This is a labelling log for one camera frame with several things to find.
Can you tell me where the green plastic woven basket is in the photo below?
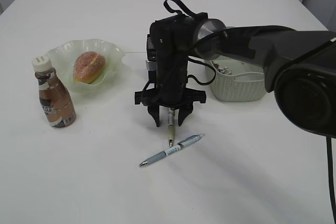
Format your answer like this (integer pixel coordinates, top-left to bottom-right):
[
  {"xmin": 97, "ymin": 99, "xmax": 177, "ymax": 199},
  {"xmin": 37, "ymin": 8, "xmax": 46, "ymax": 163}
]
[{"xmin": 205, "ymin": 57, "xmax": 266, "ymax": 102}]

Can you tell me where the green white pen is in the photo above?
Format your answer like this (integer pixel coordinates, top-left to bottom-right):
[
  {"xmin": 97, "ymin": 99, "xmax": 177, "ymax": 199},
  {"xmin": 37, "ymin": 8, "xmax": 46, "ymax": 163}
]
[{"xmin": 168, "ymin": 108, "xmax": 175, "ymax": 147}]

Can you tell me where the wavy green glass plate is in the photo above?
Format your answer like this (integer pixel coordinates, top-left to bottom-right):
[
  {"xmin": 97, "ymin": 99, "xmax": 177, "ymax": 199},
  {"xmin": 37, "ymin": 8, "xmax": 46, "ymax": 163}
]
[{"xmin": 46, "ymin": 39, "xmax": 125, "ymax": 93}]

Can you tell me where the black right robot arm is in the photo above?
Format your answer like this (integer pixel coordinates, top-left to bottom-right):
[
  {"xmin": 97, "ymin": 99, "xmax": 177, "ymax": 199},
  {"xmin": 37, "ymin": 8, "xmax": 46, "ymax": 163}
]
[{"xmin": 134, "ymin": 15, "xmax": 335, "ymax": 137}]

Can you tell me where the blue grey pen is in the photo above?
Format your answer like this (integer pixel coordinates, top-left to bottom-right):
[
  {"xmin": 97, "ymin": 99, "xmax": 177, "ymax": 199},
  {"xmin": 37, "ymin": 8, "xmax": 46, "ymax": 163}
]
[{"xmin": 139, "ymin": 134, "xmax": 205, "ymax": 167}]

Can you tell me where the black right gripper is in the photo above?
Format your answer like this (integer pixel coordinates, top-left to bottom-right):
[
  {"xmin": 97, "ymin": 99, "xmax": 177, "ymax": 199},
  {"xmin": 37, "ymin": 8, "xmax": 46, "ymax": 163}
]
[{"xmin": 134, "ymin": 78, "xmax": 206, "ymax": 127}]

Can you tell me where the brown coffee drink bottle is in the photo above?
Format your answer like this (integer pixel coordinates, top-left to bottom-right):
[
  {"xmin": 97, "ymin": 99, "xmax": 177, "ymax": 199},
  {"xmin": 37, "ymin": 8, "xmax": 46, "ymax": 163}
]
[{"xmin": 32, "ymin": 56, "xmax": 76, "ymax": 128}]

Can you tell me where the black square pen holder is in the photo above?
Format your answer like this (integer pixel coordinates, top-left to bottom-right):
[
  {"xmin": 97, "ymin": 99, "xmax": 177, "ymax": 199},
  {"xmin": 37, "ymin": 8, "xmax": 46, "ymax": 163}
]
[{"xmin": 146, "ymin": 34, "xmax": 157, "ymax": 83}]

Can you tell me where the sugared bread roll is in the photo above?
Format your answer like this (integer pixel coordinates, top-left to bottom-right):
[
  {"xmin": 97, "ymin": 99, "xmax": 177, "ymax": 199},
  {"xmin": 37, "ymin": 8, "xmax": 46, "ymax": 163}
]
[{"xmin": 73, "ymin": 51, "xmax": 106, "ymax": 84}]

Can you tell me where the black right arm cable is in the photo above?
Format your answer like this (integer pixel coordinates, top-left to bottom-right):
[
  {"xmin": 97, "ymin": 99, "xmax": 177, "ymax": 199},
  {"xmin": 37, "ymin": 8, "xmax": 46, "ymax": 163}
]
[{"xmin": 141, "ymin": 0, "xmax": 336, "ymax": 224}]

